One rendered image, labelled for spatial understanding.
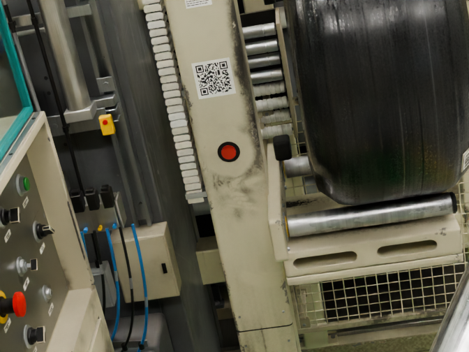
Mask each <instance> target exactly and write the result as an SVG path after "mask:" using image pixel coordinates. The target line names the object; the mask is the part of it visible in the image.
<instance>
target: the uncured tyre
mask: <svg viewBox="0 0 469 352"><path fill-rule="evenodd" d="M283 5H284V11H285V19H286V24H287V30H288V38H289V44H290V52H291V57H292V66H293V71H294V76H295V84H296V89H297V97H298V102H299V110H300V115H301V122H302V127H303V132H304V139H305V144H306V151H307V155H308V162H309V165H310V168H311V171H312V173H313V177H314V180H315V183H316V185H317V188H318V191H320V192H322V193H323V194H325V195H326V196H328V197H329V198H331V199H332V200H334V201H335V202H337V203H338V204H342V205H353V206H355V205H365V204H370V203H379V202H384V201H389V200H398V199H404V198H412V197H418V196H427V195H432V194H437V193H441V192H443V191H445V190H448V189H450V188H452V187H454V186H455V185H456V183H457V182H458V181H459V180H460V179H461V178H462V177H463V175H464V174H465V173H466V171H467V170H468V169H469V165H468V167H467V168H466V169H465V170H464V171H463V172H461V164H462V157H463V154H464V153H465V152H466V150H467V149H468V148H469V15H468V7H467V3H466V0H283Z"/></svg>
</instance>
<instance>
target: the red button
mask: <svg viewBox="0 0 469 352"><path fill-rule="evenodd" d="M221 154H222V156H223V158H225V159H233V158H234V157H235V155H236V149H235V148H234V147H233V146H232V145H226V146H224V147H223V148H222V150H221Z"/></svg>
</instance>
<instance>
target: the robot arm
mask: <svg viewBox="0 0 469 352"><path fill-rule="evenodd" d="M429 352H469V261H468V263H467V265H466V268H465V270H464V272H463V274H462V277H461V279H460V281H459V284H458V286H457V288H456V290H455V292H454V295H453V297H452V300H451V302H450V304H449V306H448V308H447V311H446V313H445V316H444V318H443V320H442V323H441V324H440V327H439V329H438V332H437V334H436V336H435V339H434V340H433V343H432V345H431V348H430V350H429Z"/></svg>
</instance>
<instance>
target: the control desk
mask: <svg viewBox="0 0 469 352"><path fill-rule="evenodd" d="M93 284H94V277H93V275H92V272H91V268H90V264H89V261H88V258H87V253H86V251H85V248H84V244H83V241H82V236H81V234H80V229H79V227H78V224H77V220H76V217H75V213H74V210H73V206H72V203H71V200H70V196H69V193H68V189H67V186H66V182H65V179H64V175H63V172H62V169H61V165H60V162H59V158H58V156H57V151H56V148H55V146H54V141H53V139H52V134H51V131H50V128H49V124H48V122H47V117H46V115H45V112H44V111H42V112H33V113H31V115H30V116H29V118H28V120H27V121H26V122H25V124H24V126H23V127H22V128H21V130H20V132H19V133H18V135H17V136H16V138H15V139H14V141H13V142H12V144H11V145H10V147H9V148H8V150H7V152H6V153H5V154H4V156H3V158H2V159H1V160H0V352H114V348H113V345H112V341H111V338H110V334H109V331H108V328H107V324H106V321H105V317H104V314H103V310H102V307H101V303H100V300H99V297H98V293H97V290H96V286H95V285H93Z"/></svg>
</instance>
